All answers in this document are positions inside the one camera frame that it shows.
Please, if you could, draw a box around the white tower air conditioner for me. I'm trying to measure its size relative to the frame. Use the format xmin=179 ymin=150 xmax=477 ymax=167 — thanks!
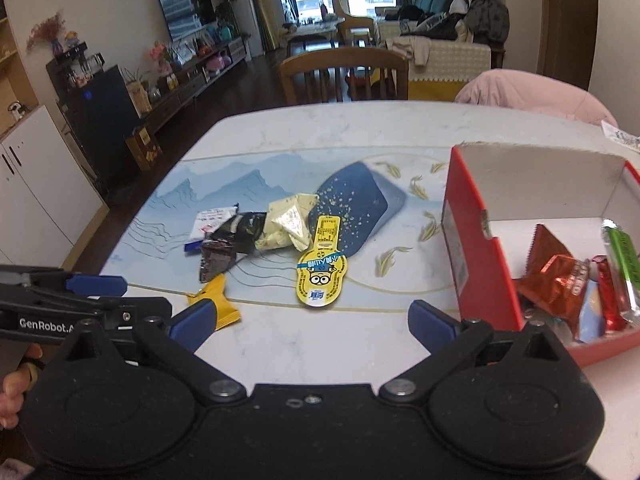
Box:
xmin=222 ymin=0 xmax=263 ymax=58

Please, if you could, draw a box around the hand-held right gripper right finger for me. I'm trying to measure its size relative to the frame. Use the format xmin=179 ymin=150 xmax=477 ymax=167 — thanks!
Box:
xmin=378 ymin=299 xmax=583 ymax=403

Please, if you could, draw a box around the small white printed wrapper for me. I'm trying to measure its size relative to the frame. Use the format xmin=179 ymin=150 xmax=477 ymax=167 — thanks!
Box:
xmin=600 ymin=121 xmax=640 ymax=153

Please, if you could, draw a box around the brown gift box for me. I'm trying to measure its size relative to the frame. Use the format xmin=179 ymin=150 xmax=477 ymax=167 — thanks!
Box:
xmin=125 ymin=125 xmax=163 ymax=171

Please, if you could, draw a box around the person's left hand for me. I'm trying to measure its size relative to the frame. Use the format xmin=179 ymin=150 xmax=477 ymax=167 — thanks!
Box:
xmin=0 ymin=342 xmax=46 ymax=431

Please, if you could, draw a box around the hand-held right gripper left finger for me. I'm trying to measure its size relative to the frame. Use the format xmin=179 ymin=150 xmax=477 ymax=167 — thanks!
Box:
xmin=62 ymin=299 xmax=246 ymax=405

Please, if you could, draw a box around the small yellow snack packet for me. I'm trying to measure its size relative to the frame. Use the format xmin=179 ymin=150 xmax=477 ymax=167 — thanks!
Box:
xmin=187 ymin=274 xmax=242 ymax=331

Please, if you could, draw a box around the wooden door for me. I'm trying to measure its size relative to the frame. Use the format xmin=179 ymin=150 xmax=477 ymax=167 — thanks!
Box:
xmin=537 ymin=0 xmax=601 ymax=93

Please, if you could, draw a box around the pile of dark clothes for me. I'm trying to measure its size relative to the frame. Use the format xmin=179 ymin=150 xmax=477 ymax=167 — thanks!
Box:
xmin=450 ymin=0 xmax=511 ymax=43

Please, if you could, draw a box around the black cabinet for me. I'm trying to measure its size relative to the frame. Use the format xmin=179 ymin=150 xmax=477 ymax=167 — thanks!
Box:
xmin=46 ymin=52 xmax=143 ymax=196

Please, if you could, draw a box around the green snack packet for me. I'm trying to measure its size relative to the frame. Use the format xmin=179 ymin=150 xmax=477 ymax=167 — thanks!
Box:
xmin=601 ymin=218 xmax=640 ymax=316

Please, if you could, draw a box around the flat screen television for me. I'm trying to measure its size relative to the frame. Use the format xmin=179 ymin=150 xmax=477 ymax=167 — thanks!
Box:
xmin=157 ymin=0 xmax=217 ymax=42

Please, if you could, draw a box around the white and blue snack packet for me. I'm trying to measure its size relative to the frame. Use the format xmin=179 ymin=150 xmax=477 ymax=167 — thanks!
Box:
xmin=184 ymin=205 xmax=240 ymax=253

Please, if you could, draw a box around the dark brown snack packet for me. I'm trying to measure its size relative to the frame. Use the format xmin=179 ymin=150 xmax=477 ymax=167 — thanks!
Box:
xmin=198 ymin=240 xmax=240 ymax=283

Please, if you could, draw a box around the wooden dining chair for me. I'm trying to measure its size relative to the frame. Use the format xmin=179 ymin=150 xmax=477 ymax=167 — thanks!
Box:
xmin=278 ymin=46 xmax=410 ymax=106

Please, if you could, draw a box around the wooden armchair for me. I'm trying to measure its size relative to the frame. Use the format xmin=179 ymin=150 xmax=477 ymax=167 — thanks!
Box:
xmin=325 ymin=0 xmax=376 ymax=46

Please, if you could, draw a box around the light blue snack packet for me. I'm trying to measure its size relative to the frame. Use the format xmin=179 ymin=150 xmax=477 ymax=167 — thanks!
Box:
xmin=577 ymin=280 xmax=608 ymax=343

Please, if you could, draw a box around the wooden television cabinet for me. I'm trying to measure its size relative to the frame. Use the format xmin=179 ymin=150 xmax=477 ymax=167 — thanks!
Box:
xmin=135 ymin=35 xmax=251 ymax=131

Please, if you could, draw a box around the blue mountain print table mat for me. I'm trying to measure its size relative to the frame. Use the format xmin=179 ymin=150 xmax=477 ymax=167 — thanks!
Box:
xmin=100 ymin=147 xmax=453 ymax=321

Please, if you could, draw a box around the sofa with cream cover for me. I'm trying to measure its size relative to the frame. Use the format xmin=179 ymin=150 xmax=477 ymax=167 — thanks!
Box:
xmin=375 ymin=0 xmax=511 ymax=102

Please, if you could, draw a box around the cream snack packet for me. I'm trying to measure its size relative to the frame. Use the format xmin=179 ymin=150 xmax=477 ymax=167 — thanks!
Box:
xmin=255 ymin=192 xmax=321 ymax=253

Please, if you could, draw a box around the grey curtain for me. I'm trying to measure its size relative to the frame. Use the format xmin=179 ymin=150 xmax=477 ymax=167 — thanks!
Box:
xmin=245 ymin=0 xmax=282 ymax=53

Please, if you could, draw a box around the red snack packet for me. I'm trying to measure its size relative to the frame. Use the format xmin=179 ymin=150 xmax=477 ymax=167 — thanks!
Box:
xmin=591 ymin=255 xmax=628 ymax=333

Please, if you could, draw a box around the pink padded chair cover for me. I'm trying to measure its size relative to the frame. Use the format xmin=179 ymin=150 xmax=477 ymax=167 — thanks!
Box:
xmin=455 ymin=69 xmax=621 ymax=128

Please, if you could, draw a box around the orange-brown foil snack packet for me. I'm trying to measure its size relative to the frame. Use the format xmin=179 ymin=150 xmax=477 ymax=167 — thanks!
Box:
xmin=515 ymin=223 xmax=593 ymax=341

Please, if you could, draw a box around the black glossy snack packet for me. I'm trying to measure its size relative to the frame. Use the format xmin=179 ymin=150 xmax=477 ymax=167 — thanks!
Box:
xmin=210 ymin=211 xmax=273 ymax=256

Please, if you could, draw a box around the long yellow cartoon snack packet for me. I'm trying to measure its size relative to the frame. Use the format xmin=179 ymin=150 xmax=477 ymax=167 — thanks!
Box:
xmin=295 ymin=215 xmax=349 ymax=308

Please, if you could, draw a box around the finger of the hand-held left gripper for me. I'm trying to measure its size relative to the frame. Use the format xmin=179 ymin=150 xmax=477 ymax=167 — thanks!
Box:
xmin=20 ymin=270 xmax=127 ymax=298
xmin=47 ymin=296 xmax=173 ymax=333

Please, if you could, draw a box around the red cardboard box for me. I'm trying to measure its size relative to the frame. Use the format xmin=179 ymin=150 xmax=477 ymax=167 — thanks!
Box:
xmin=441 ymin=142 xmax=640 ymax=368

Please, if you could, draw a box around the pink flower bouquet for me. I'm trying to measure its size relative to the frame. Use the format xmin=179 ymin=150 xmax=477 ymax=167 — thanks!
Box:
xmin=150 ymin=42 xmax=173 ymax=76

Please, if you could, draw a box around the dried flower bunch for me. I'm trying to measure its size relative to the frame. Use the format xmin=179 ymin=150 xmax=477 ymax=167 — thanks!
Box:
xmin=27 ymin=10 xmax=66 ymax=56

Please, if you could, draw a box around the white cabinet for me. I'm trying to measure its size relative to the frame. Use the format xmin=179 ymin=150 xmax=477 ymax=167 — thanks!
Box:
xmin=0 ymin=105 xmax=110 ymax=271

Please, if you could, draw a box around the wooden coffee table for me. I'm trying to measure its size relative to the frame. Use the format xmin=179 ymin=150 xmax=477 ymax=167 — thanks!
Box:
xmin=285 ymin=15 xmax=346 ymax=56

